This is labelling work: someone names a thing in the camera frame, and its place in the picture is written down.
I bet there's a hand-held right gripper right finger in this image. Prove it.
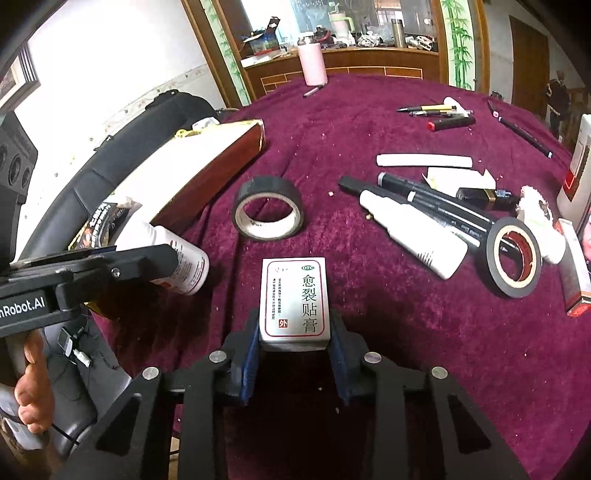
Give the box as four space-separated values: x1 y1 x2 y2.
325 311 532 480

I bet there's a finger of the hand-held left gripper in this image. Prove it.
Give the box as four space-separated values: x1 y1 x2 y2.
85 244 180 304

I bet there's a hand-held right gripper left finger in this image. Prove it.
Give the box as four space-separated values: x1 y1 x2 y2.
54 308 264 480

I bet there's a white bottle with red label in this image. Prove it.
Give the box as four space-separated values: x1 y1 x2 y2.
108 217 211 296

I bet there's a white medicine box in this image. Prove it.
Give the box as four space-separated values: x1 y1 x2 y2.
259 257 332 354

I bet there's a red-brown box with white inside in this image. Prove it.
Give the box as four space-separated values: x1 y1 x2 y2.
69 117 267 321

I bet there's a black box with gold band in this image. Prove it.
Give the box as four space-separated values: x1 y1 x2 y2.
456 187 520 213

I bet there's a small white cup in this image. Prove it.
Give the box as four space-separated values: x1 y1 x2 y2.
538 224 568 266

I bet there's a pink white fluffy ball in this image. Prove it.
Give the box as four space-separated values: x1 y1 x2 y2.
515 186 557 229

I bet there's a person's left hand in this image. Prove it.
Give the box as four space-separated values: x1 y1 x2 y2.
14 330 56 435

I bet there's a dark printed packet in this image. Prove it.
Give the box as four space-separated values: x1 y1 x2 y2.
69 198 141 252

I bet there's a white spray bottle black nozzle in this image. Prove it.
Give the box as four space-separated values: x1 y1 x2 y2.
339 175 469 280

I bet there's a black leather sofa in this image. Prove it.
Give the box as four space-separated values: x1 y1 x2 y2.
14 91 220 462

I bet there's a black tape roll red core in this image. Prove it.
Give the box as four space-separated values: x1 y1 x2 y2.
473 217 543 298

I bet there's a small white open carton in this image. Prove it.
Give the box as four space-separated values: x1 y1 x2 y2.
421 166 496 195

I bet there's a red and white carton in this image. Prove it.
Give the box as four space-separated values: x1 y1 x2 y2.
554 218 591 318

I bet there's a small glass tank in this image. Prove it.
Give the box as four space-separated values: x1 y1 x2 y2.
240 30 282 58

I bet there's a pink thermos bottle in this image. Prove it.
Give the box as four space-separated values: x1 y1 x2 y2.
297 33 329 87

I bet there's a black marker with red cap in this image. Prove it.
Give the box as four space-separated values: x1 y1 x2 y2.
427 115 476 133

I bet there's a black and yellow pen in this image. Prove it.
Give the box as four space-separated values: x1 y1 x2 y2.
398 104 458 114

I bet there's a long black pencil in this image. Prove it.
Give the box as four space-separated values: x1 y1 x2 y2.
499 115 554 158

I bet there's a tall white box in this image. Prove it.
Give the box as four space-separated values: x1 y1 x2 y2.
556 113 591 232

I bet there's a wooden cabinet with glass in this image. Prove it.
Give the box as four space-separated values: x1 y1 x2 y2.
182 0 490 107

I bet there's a white tumbler with straw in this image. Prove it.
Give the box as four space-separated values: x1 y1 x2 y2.
329 11 355 40

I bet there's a dark standing figurine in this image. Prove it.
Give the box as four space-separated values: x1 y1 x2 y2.
547 69 573 134

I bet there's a wooden door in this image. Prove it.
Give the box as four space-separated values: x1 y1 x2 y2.
508 16 550 112

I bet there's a framed wall picture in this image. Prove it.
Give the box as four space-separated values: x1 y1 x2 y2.
0 46 42 112

